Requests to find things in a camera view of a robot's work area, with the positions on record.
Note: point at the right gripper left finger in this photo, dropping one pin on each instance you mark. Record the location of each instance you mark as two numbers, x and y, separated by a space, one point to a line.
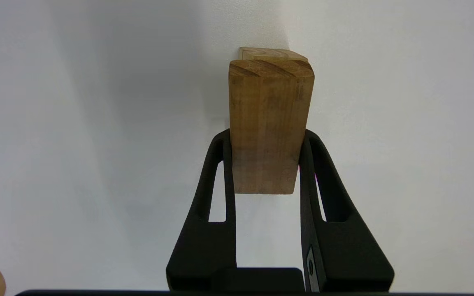
204 246

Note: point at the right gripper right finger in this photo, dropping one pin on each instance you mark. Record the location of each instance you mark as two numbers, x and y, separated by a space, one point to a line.
344 250

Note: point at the rectangular wooden building block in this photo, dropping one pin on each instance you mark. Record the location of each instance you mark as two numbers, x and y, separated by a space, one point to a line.
268 123

